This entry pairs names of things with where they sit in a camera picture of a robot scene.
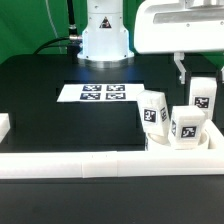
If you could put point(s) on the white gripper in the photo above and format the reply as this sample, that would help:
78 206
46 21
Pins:
177 26

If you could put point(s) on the white marker sheet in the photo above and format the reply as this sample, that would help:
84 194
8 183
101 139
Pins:
99 92

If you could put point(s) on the white U-shaped fence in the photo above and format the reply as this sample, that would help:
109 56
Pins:
156 162

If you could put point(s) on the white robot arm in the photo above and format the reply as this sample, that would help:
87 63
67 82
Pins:
105 40

